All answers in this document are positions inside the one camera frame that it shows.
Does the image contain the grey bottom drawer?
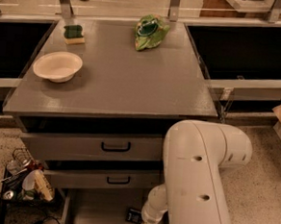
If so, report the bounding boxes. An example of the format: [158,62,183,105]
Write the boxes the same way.
[62,188,148,224]

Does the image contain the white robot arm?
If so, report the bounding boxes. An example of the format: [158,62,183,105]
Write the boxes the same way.
[141,120,253,224]

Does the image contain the grey drawer cabinet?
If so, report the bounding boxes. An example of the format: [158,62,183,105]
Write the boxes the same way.
[0,11,224,200]

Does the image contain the green chip bag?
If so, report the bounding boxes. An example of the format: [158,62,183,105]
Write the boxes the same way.
[134,14,169,51]

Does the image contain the green yellow sponge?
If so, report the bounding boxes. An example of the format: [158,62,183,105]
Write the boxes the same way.
[64,24,85,44]

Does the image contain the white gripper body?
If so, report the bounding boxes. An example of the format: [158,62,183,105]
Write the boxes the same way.
[141,202,164,224]

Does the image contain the wooden shelf unit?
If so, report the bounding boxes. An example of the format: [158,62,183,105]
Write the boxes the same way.
[200,0,281,23]

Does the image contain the grey middle drawer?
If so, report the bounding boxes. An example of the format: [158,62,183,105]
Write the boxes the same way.
[44,169,163,189]

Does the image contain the white cup in rack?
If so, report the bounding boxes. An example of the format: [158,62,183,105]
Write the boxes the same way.
[21,170,38,191]

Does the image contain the grey drawer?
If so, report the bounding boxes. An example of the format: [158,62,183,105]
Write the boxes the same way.
[44,169,163,189]
[21,133,163,162]
[62,188,148,224]

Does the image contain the cream box in rack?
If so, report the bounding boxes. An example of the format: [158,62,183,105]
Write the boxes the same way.
[34,169,55,202]

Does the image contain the grey top drawer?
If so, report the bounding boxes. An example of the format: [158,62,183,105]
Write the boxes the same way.
[21,133,163,162]

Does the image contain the dark rxbar blueberry packet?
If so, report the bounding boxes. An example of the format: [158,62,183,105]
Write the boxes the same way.
[125,208,142,224]

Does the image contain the white paper bowl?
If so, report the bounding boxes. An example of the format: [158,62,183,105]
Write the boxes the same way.
[33,51,83,83]

